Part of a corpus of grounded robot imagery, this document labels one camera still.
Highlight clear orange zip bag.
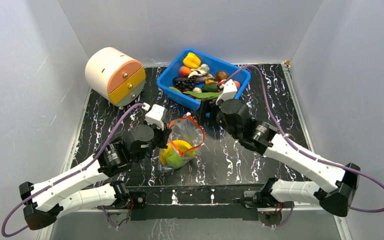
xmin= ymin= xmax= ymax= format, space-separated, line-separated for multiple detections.
xmin=158 ymin=112 xmax=206 ymax=173

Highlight yellow toy banana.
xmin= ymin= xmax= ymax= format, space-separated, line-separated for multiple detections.
xmin=159 ymin=139 xmax=197 ymax=167

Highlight light green toy fruit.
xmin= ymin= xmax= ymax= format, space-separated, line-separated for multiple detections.
xmin=165 ymin=152 xmax=188 ymax=169

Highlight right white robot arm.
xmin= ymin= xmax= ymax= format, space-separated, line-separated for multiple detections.
xmin=194 ymin=99 xmax=360 ymax=217

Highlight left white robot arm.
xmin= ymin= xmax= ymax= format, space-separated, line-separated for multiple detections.
xmin=19 ymin=123 xmax=172 ymax=230

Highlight green toy leaf vegetable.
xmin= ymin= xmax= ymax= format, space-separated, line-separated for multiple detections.
xmin=182 ymin=91 xmax=221 ymax=101

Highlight toy mushroom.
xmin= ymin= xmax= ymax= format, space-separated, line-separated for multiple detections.
xmin=192 ymin=87 xmax=202 ymax=93

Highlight dark green toy avocado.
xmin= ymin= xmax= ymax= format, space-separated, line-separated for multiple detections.
xmin=201 ymin=82 xmax=220 ymax=93

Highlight toy peach right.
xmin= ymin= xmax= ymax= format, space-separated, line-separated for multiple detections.
xmin=233 ymin=80 xmax=241 ymax=91

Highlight toy peach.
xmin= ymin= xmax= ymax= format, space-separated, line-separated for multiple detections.
xmin=178 ymin=65 xmax=192 ymax=77
xmin=233 ymin=80 xmax=241 ymax=91

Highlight dark purple toy grapes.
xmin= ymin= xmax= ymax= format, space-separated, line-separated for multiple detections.
xmin=172 ymin=76 xmax=197 ymax=93

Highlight toy peach left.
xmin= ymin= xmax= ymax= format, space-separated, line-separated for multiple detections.
xmin=178 ymin=65 xmax=192 ymax=77

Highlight blue plastic bin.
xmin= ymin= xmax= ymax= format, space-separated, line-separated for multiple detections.
xmin=156 ymin=48 xmax=239 ymax=110

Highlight yellow toy bell pepper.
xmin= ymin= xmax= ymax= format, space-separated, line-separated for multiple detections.
xmin=182 ymin=52 xmax=202 ymax=69

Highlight round cream drawer cabinet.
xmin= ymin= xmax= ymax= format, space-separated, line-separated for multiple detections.
xmin=84 ymin=47 xmax=146 ymax=107

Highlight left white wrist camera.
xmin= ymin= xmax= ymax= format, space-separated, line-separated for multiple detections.
xmin=145 ymin=104 xmax=167 ymax=130

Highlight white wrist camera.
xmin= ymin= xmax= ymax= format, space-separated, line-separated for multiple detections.
xmin=145 ymin=104 xmax=167 ymax=130
xmin=215 ymin=79 xmax=238 ymax=106

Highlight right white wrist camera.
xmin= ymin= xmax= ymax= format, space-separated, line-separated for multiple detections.
xmin=215 ymin=79 xmax=238 ymax=106

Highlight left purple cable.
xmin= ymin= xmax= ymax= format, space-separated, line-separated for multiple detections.
xmin=1 ymin=102 xmax=150 ymax=238

